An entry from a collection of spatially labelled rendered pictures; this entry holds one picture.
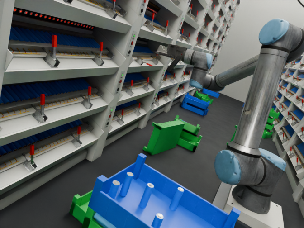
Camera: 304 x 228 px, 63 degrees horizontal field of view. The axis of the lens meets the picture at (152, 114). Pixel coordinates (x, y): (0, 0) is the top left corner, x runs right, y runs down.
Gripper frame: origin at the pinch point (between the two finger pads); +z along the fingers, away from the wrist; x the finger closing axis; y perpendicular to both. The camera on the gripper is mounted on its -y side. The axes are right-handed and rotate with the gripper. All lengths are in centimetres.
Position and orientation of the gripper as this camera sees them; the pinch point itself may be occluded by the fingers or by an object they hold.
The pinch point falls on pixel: (155, 52)
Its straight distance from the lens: 169.0
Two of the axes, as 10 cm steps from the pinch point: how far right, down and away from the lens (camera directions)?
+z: -9.2, -2.8, 2.8
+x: -3.4, 1.9, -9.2
